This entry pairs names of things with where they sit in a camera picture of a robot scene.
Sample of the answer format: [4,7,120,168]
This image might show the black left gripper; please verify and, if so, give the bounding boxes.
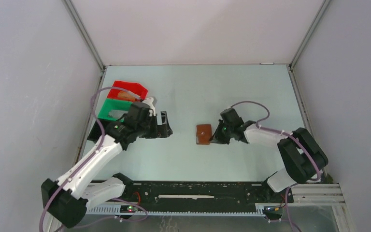
[137,111,172,139]

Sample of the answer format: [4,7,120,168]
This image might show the brown leather card holder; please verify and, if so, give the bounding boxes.
[196,124,213,145]

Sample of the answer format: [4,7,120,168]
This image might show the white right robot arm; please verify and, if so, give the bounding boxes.
[210,108,328,202]

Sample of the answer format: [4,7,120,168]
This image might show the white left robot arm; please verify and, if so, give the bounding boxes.
[41,97,173,228]

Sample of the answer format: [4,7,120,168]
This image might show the clear card in green bin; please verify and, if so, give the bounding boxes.
[108,110,127,120]

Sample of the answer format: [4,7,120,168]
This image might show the orange card in red bin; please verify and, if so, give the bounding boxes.
[116,91,137,102]

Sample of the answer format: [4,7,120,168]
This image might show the red plastic bin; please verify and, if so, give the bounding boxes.
[107,80,148,102]

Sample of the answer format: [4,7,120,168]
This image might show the green plastic bin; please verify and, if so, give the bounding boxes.
[97,98,133,120]

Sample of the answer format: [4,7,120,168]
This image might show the black plastic bin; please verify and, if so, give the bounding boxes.
[87,118,110,143]

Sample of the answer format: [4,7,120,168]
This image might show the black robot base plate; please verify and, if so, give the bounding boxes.
[121,181,294,213]

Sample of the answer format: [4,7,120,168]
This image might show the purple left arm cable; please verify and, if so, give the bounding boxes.
[39,86,149,232]

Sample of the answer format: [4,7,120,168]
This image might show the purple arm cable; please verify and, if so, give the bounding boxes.
[39,86,149,232]
[230,101,323,232]

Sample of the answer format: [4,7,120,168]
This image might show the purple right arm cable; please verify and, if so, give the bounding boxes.
[230,101,323,232]

